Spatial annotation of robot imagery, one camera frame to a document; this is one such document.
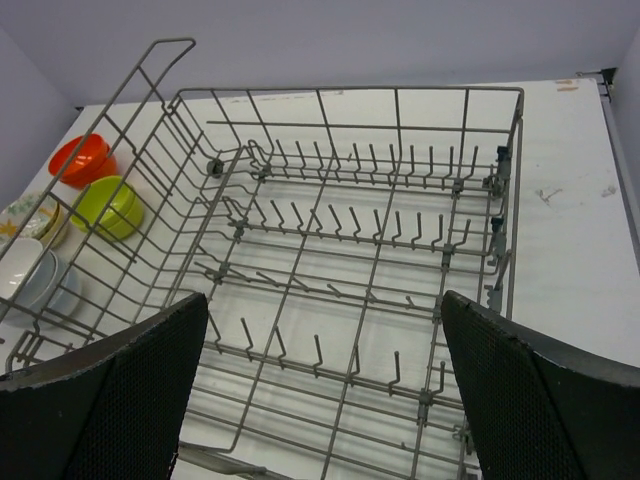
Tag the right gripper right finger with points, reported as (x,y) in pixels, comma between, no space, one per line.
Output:
(539,408)

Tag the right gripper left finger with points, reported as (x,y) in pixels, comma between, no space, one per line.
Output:
(110,410)

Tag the white bowl front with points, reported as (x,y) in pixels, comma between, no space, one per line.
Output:
(61,294)

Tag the white bowl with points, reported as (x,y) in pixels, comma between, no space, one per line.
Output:
(17,259)
(61,294)
(40,286)

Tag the lime green bowl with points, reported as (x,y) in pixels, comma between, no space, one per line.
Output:
(105,201)
(122,218)

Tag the floral patterned bowl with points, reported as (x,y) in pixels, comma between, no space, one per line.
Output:
(36,224)

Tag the orange bowl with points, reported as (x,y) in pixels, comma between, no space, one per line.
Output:
(94,145)
(97,172)

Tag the beige blue patterned bowl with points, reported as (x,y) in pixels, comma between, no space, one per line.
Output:
(57,232)

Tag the grey wire dish rack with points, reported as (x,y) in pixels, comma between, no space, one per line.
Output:
(324,226)

